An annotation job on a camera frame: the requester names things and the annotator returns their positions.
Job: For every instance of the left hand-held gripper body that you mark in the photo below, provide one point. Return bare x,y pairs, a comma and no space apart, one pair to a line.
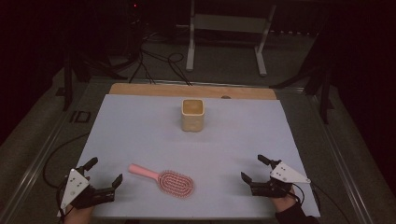
74,186

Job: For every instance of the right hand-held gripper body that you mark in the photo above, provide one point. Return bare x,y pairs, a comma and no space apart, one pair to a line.
286,174

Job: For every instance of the pink hairbrush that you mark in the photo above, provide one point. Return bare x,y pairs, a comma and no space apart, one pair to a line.
174,183

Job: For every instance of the beige square holder cup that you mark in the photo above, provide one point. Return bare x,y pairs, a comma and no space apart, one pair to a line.
192,115

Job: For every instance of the person's right hand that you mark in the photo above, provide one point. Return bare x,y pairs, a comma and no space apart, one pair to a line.
283,202

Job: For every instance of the person's left hand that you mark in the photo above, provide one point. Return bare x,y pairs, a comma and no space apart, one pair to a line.
77,215

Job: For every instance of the light blue table mat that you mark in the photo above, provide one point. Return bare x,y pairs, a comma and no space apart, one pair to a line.
149,133

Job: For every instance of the black metal stand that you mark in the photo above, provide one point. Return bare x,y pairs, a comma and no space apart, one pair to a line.
325,93
68,84

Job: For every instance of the black square floor bracket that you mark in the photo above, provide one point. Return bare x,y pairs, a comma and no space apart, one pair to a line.
80,116

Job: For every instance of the aluminium rail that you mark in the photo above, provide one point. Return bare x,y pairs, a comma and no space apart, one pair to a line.
342,168
28,174

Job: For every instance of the white metal stand frame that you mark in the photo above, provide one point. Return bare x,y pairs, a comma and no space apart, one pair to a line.
229,23

